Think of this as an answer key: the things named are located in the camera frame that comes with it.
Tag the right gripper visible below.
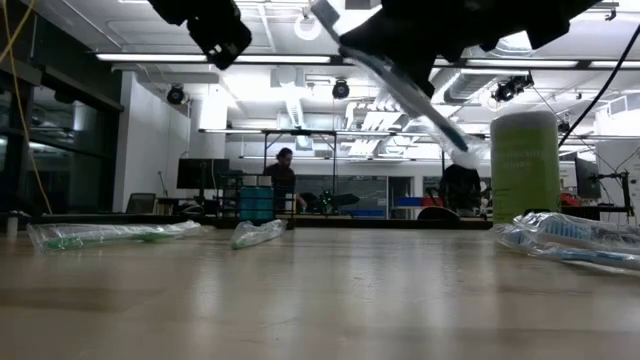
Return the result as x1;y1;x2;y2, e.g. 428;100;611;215
338;0;601;100

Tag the yellow extension cable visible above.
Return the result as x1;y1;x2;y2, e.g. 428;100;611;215
0;0;54;216

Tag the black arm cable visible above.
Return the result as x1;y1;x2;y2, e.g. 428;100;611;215
557;23;640;148

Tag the small grey post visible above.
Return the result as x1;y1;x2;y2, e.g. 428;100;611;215
5;209;21;239

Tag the black monitor on arm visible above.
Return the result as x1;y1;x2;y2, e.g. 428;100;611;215
573;156;603;201

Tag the black computer monitor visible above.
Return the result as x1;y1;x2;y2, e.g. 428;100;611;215
176;157;231;192

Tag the green toothbrush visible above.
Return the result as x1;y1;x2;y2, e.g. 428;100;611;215
26;219;204;254
229;218;289;251

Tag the dark chair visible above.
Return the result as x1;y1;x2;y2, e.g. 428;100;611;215
125;192;158;216

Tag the person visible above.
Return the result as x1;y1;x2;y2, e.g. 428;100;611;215
262;146;308;215
437;162;483;217

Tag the black ceiling spotlight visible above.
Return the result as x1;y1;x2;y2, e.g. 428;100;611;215
166;83;188;107
491;73;536;104
331;78;352;101

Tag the black wire caddy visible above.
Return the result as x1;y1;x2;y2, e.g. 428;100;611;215
215;172;297;231

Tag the green disinfecting wipes canister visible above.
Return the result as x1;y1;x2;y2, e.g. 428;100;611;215
489;110;564;226

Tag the white ring lamp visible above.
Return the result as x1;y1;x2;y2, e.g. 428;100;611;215
293;12;323;42

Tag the long ceiling light strip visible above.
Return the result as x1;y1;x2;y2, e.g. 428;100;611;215
464;58;580;69
94;52;209;64
234;54;333;65

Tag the blue toothbrush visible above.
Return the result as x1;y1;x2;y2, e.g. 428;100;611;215
513;211;640;257
309;0;482;170
493;223;640;277

